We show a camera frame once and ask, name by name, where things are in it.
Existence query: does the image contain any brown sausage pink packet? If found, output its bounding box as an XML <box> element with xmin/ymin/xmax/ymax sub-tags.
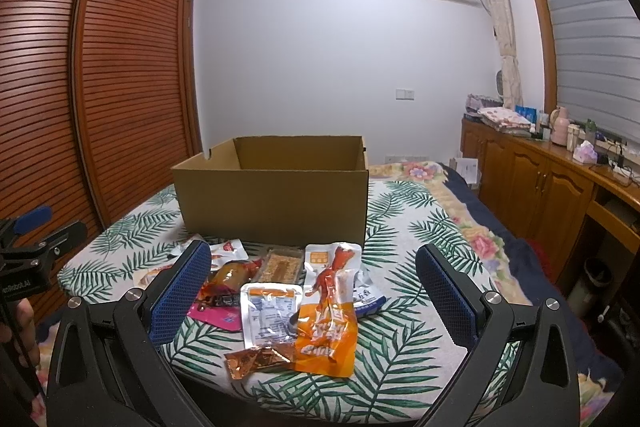
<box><xmin>188</xmin><ymin>260</ymin><xmax>262</xmax><ymax>332</ymax></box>

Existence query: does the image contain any small copper foil packet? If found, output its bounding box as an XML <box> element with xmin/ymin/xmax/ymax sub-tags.
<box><xmin>224</xmin><ymin>343</ymin><xmax>295</xmax><ymax>381</ymax></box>

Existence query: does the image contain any silver orange-label snack pouch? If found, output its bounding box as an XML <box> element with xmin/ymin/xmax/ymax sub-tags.
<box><xmin>240</xmin><ymin>283</ymin><xmax>304</xmax><ymax>349</ymax></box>

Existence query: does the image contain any white blue snack pouch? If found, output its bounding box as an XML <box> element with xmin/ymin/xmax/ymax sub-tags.
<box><xmin>354</xmin><ymin>268</ymin><xmax>386</xmax><ymax>319</ymax></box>

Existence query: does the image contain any white red snack pouch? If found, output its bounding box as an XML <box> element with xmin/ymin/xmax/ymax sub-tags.
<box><xmin>167</xmin><ymin>234</ymin><xmax>248</xmax><ymax>273</ymax></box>

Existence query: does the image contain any orange snack packet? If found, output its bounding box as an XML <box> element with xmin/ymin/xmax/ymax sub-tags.
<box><xmin>293</xmin><ymin>268</ymin><xmax>358</xmax><ymax>378</ymax></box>

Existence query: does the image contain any clear grain bar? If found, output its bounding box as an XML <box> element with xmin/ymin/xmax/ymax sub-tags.
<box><xmin>253</xmin><ymin>247</ymin><xmax>304</xmax><ymax>284</ymax></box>

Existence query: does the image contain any red chicken-feet snack pouch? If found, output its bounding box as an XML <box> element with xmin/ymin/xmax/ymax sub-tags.
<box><xmin>304</xmin><ymin>242</ymin><xmax>362</xmax><ymax>301</ymax></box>

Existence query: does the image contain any person's left hand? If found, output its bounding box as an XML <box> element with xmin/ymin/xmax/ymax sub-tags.
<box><xmin>0</xmin><ymin>298</ymin><xmax>40</xmax><ymax>367</ymax></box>

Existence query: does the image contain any floral bed blanket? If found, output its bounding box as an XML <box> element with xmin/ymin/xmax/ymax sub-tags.
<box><xmin>370</xmin><ymin>161</ymin><xmax>623</xmax><ymax>426</ymax></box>

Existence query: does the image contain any palm leaf print bedsheet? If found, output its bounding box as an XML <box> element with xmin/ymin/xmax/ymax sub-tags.
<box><xmin>58</xmin><ymin>178</ymin><xmax>498</xmax><ymax>424</ymax></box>

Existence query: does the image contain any wooden sideboard cabinet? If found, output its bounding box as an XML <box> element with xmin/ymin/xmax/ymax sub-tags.
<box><xmin>460</xmin><ymin>118</ymin><xmax>639</xmax><ymax>284</ymax></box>

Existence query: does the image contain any white paper bag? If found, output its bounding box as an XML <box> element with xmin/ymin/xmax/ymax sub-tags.
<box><xmin>450</xmin><ymin>157</ymin><xmax>480</xmax><ymax>186</ymax></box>

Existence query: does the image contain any pink tissue pack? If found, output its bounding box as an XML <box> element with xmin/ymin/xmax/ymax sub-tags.
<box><xmin>573</xmin><ymin>140</ymin><xmax>598</xmax><ymax>165</ymax></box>

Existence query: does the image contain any folded floral cloth stack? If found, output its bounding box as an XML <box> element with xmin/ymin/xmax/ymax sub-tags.
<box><xmin>477</xmin><ymin>107</ymin><xmax>532</xmax><ymax>136</ymax></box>

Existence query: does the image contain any pink thermos jug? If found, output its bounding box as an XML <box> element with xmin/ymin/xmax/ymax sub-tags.
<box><xmin>549</xmin><ymin>106</ymin><xmax>570</xmax><ymax>146</ymax></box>

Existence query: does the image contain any brown cardboard box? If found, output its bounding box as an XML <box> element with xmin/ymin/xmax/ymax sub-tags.
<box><xmin>171</xmin><ymin>135</ymin><xmax>369</xmax><ymax>246</ymax></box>

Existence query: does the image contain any blue white box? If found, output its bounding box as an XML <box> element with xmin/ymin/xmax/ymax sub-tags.
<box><xmin>515</xmin><ymin>105</ymin><xmax>537</xmax><ymax>124</ymax></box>

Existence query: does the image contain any white small fan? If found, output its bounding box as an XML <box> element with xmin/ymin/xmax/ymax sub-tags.
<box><xmin>496</xmin><ymin>69</ymin><xmax>504</xmax><ymax>100</ymax></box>

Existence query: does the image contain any grey window blind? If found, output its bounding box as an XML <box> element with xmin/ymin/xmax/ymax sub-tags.
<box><xmin>546</xmin><ymin>0</ymin><xmax>639</xmax><ymax>142</ymax></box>

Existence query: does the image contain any beige curtain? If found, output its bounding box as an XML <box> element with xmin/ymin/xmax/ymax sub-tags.
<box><xmin>487</xmin><ymin>0</ymin><xmax>523</xmax><ymax>109</ymax></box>

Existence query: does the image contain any white wall switch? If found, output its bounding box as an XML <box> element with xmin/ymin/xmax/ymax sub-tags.
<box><xmin>395</xmin><ymin>89</ymin><xmax>414</xmax><ymax>101</ymax></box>

